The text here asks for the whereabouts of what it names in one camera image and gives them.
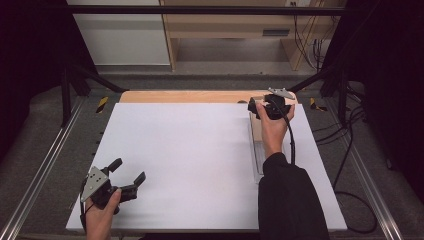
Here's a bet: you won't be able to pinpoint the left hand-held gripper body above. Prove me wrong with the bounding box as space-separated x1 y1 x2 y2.
80 165 139 215

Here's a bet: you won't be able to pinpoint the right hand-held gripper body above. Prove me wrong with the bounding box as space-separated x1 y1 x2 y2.
262 87 296 121

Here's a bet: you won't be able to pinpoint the beige phone case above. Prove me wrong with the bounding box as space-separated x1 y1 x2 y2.
251 114 266 143

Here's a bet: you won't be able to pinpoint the clear plastic tray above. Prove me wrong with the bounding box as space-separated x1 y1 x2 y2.
248 112 292 185

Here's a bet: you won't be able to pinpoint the person's right hand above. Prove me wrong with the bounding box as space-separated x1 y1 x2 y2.
255 101 296 160

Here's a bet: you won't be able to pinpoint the person's left hand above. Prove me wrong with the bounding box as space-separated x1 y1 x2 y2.
84 188 123 231

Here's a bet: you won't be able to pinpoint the yellow clamp right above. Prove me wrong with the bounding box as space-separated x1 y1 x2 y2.
309 96 328 113

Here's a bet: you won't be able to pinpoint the yellow clamp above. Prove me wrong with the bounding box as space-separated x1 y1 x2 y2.
96 96 110 115
309 96 328 113

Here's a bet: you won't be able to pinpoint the white table mat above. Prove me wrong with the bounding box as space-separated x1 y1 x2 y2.
65 102 349 233

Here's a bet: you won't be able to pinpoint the yellow clamp left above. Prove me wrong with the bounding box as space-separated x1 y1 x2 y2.
96 96 110 115

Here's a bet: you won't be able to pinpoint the wooden board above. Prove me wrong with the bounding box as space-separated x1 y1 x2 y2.
118 89 299 105

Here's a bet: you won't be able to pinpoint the light wooden desk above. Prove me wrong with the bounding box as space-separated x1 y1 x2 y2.
159 0 348 72

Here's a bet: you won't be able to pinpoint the white power strip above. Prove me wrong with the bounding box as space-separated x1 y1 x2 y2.
285 0 313 8

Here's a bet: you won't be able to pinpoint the black curtain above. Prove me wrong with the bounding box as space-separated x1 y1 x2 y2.
0 0 98 162
320 0 424 203

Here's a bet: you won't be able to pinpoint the white cabinet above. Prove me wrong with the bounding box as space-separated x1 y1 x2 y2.
65 0 172 66

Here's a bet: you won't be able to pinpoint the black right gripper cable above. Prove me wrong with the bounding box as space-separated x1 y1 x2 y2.
272 99 297 166

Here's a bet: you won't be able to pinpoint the black frame strut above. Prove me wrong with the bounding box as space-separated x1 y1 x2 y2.
60 62 130 128
287 62 350 128

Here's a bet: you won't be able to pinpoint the aluminium floor rail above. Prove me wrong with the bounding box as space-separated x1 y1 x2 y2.
324 97 406 240
0 95 87 240

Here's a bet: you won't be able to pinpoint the black cables under desk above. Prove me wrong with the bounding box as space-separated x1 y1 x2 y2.
290 1 335 72

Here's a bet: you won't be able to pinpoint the black cables on floor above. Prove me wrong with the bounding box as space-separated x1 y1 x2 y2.
314 82 380 235

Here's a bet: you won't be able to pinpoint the black horizontal frame bar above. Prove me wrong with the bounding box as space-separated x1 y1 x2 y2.
65 4 346 15

